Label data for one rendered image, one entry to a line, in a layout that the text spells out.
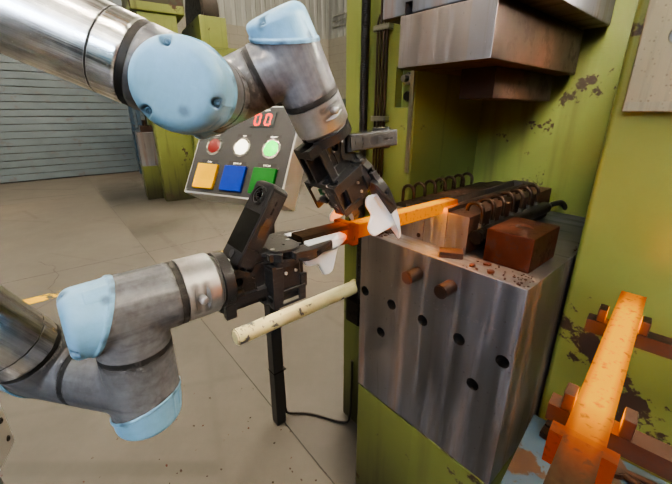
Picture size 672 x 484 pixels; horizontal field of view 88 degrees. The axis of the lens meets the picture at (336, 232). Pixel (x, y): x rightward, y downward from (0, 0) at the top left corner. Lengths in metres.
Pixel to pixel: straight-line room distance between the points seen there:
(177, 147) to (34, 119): 3.48
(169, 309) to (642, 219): 0.73
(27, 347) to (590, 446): 0.53
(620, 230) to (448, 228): 0.29
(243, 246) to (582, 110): 0.94
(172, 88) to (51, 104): 7.96
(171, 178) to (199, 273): 4.93
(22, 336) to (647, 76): 0.88
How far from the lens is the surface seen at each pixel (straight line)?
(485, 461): 0.89
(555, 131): 1.16
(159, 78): 0.32
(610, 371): 0.49
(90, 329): 0.41
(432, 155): 1.05
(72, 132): 8.28
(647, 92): 0.75
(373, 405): 1.06
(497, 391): 0.77
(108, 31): 0.36
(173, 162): 5.32
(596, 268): 0.82
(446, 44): 0.75
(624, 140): 0.77
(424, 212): 0.70
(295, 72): 0.45
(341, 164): 0.52
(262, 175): 0.97
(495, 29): 0.71
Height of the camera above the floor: 1.19
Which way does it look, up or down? 19 degrees down
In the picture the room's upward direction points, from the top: straight up
